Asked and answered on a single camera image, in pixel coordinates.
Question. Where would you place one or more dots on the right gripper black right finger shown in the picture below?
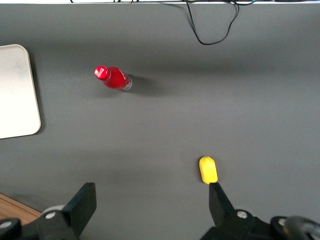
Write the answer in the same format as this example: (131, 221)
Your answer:
(225, 220)

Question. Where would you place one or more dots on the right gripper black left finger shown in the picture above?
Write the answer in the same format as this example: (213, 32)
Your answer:
(75, 215)

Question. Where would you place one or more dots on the cream plastic tray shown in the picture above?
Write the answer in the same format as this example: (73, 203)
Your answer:
(15, 92)

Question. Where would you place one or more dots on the yellow lemon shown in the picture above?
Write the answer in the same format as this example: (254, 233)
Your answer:
(208, 170)

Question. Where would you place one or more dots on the wooden drawer cabinet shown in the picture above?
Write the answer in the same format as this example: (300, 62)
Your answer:
(15, 207)

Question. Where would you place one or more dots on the red cola bottle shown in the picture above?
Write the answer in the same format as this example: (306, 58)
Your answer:
(113, 78)

